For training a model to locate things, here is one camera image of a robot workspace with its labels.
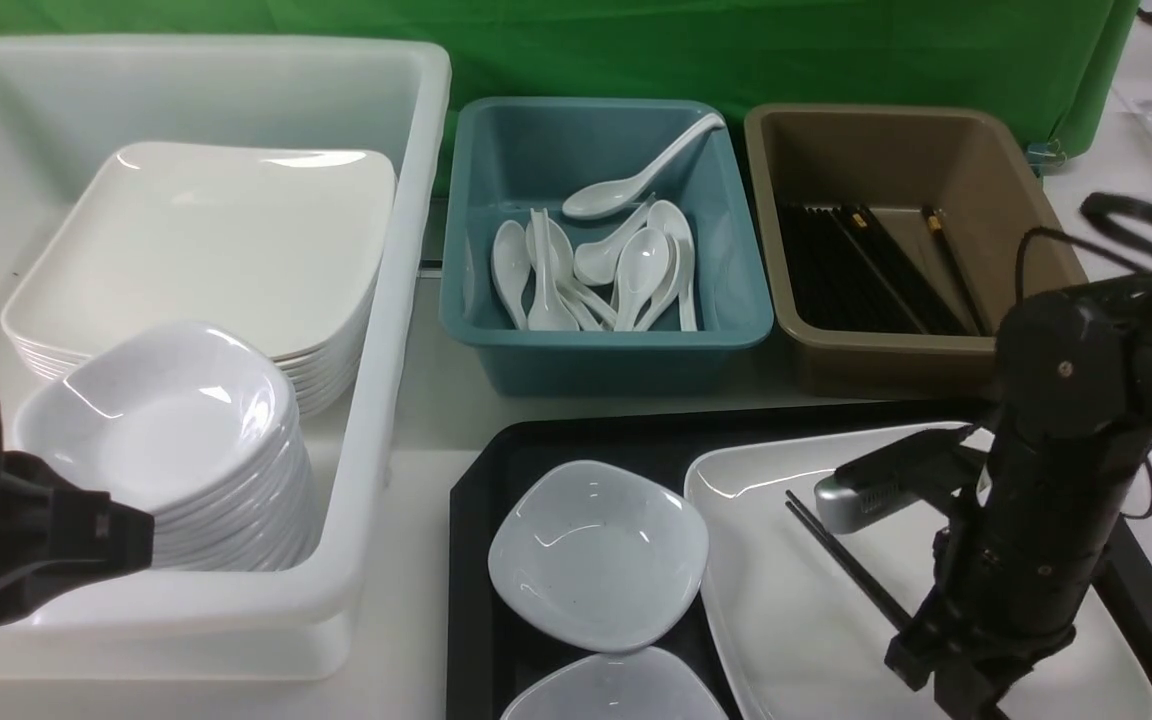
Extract green backdrop cloth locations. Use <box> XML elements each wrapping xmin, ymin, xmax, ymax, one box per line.
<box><xmin>0</xmin><ymin>1</ymin><xmax>1138</xmax><ymax>156</ymax></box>

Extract stack of grey bowls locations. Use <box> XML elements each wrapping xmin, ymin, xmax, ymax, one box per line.
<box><xmin>13</xmin><ymin>323</ymin><xmax>319</xmax><ymax>571</ymax></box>

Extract black chopsticks in bin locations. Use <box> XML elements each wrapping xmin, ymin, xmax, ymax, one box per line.
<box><xmin>776</xmin><ymin>202</ymin><xmax>983</xmax><ymax>338</ymax></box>

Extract large white plastic tub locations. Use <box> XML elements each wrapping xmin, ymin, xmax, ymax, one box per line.
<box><xmin>0</xmin><ymin>35</ymin><xmax>450</xmax><ymax>682</ymax></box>

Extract teal plastic bin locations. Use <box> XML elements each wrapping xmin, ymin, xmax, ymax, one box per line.
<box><xmin>440</xmin><ymin>97</ymin><xmax>774</xmax><ymax>397</ymax></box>

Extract brown plastic bin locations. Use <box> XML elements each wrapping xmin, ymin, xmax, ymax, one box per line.
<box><xmin>744</xmin><ymin>104</ymin><xmax>1059</xmax><ymax>397</ymax></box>

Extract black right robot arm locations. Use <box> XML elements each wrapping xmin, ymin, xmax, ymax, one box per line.
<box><xmin>884</xmin><ymin>192</ymin><xmax>1152</xmax><ymax>719</ymax></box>

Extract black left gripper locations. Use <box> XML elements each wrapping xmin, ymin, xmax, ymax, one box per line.
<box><xmin>0</xmin><ymin>450</ymin><xmax>156</xmax><ymax>626</ymax></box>

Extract pile of white spoons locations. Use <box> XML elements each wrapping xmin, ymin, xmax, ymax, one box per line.
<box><xmin>488</xmin><ymin>197</ymin><xmax>700</xmax><ymax>332</ymax></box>

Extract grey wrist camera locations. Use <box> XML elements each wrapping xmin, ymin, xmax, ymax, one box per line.
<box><xmin>813</xmin><ymin>429</ymin><xmax>986</xmax><ymax>536</ymax></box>

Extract stack of white square plates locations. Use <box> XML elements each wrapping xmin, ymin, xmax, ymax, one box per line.
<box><xmin>0</xmin><ymin>141</ymin><xmax>397</xmax><ymax>416</ymax></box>

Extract white ceramic spoon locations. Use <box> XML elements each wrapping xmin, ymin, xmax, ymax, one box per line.
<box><xmin>561</xmin><ymin>111</ymin><xmax>726</xmax><ymax>220</ymax></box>

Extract grey square bowl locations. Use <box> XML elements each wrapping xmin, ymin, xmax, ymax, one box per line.
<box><xmin>486</xmin><ymin>460</ymin><xmax>710</xmax><ymax>653</ymax></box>
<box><xmin>500</xmin><ymin>647</ymin><xmax>728</xmax><ymax>719</ymax></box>

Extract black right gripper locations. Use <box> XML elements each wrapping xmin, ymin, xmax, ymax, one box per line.
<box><xmin>884</xmin><ymin>500</ymin><xmax>1117</xmax><ymax>719</ymax></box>

